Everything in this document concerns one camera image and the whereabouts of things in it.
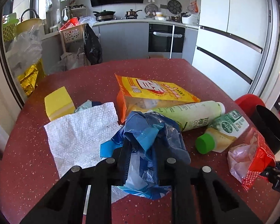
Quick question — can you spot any white refrigerator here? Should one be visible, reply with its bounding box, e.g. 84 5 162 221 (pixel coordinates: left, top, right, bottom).
192 0 273 100

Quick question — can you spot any yellow orange snack bag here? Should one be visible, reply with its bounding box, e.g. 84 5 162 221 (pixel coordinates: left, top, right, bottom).
115 75 201 123

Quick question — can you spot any blue plastic bag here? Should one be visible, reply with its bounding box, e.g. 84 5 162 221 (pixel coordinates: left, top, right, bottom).
100 111 191 200

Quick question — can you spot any beige perforated basket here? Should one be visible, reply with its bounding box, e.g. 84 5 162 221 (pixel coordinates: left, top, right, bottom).
59 24 85 53

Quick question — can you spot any round grey trivet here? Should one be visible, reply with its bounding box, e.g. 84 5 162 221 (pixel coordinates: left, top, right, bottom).
144 3 159 17

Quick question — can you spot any black trash bin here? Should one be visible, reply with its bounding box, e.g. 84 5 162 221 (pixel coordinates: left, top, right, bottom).
250 105 280 154

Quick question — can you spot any green cap juice bottle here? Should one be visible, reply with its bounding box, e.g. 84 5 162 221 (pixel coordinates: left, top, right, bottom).
195 110 249 154

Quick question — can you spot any gold foil bag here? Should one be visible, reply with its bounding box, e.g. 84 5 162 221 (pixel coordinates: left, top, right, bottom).
17 59 46 97

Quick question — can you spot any cardboard box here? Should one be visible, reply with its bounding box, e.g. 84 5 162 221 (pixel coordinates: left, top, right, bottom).
149 54 165 59

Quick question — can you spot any black wok on stove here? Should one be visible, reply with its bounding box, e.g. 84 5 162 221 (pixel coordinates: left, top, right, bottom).
93 10 116 22

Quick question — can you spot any black kitchen faucet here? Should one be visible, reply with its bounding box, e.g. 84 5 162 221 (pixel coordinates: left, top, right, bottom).
19 8 40 23

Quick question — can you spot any round black muffin pan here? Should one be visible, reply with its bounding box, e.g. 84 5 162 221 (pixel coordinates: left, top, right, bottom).
167 0 183 15

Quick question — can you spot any green plastic basket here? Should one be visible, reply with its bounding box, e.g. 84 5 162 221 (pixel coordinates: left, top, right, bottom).
2 13 19 43

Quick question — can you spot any red snack bag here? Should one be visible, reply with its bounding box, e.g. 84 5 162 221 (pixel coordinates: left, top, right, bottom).
227 127 276 191

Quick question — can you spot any steel pot with lid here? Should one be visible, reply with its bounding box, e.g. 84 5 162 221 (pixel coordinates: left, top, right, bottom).
125 9 142 19

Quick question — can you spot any yellow basin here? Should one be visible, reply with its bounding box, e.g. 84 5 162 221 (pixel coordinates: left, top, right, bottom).
15 18 45 36

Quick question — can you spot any pale green tall bottle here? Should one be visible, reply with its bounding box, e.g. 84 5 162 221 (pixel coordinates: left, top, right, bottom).
148 101 225 131

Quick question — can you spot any yellow sponge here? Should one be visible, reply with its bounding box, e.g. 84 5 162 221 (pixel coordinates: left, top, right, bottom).
44 86 76 121

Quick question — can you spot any white paper towel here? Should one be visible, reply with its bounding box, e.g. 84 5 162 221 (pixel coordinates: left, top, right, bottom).
43 102 131 203

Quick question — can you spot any white bowl on counter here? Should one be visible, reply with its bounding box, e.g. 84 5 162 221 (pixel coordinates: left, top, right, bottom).
155 16 167 21

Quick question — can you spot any clear plastic bag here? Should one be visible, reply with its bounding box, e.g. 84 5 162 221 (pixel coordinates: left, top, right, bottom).
7 25 42 77

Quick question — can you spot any red plastic stool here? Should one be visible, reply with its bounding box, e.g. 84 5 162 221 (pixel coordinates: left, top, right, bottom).
235 94 265 118

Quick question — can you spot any black garbage bag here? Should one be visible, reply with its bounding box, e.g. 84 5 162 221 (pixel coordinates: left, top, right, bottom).
84 23 102 65

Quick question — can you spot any white rice cooker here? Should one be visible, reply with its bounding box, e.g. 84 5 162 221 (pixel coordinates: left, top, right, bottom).
181 13 199 26

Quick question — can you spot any red basket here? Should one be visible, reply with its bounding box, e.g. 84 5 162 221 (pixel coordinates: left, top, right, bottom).
60 17 79 31

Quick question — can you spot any black built-in oven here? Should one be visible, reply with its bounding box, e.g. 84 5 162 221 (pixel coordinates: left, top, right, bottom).
148 24 185 53

